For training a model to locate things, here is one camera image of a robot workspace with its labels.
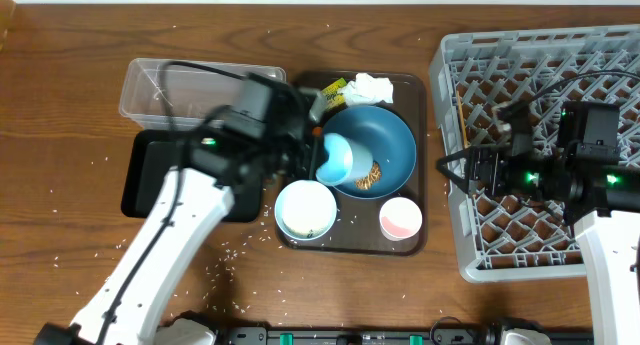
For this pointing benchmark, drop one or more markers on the wooden chopstick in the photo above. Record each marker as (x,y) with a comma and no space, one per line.
(459,104)

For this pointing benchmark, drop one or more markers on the dark brown serving tray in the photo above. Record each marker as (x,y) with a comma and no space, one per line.
(357,227)

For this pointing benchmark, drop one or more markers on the light blue cup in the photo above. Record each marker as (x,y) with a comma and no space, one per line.
(347,161)

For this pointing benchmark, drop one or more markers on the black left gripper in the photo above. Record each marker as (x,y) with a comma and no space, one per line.
(304,148)

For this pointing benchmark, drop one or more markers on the brown food scraps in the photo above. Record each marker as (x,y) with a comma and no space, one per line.
(367,182)

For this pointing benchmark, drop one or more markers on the large blue bowl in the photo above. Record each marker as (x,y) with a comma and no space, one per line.
(387,137)

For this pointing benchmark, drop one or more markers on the crumpled white tissue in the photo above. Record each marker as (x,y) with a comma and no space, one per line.
(367,90)

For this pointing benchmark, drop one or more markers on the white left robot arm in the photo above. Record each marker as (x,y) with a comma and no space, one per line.
(128,307)

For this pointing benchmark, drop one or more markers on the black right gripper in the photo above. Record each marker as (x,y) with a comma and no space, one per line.
(476,170)

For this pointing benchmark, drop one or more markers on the white and pink cup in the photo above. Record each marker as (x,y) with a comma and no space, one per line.
(400,218)

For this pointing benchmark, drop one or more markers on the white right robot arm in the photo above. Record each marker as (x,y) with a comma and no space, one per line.
(601,206)

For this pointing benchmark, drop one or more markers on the light blue rice bowl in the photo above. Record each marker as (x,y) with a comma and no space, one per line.
(305,210)

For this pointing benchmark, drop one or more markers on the black plastic bin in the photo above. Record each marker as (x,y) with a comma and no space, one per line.
(153,153)

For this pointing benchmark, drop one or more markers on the grey dishwasher rack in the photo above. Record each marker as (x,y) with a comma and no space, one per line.
(497,238)

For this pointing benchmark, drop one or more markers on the clear plastic bin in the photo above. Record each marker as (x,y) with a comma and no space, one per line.
(192,94)

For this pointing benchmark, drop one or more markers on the yellow foil snack wrapper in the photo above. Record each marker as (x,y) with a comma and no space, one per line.
(327,99)

